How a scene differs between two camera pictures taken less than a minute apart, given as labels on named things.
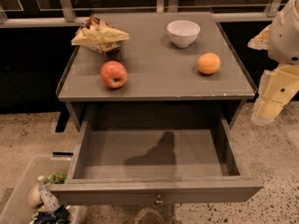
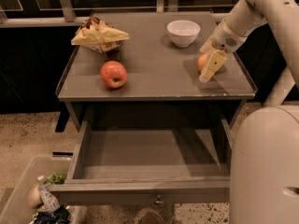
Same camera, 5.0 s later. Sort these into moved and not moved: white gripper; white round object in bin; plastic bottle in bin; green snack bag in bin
Moved: white gripper
Not moved: green snack bag in bin; white round object in bin; plastic bottle in bin
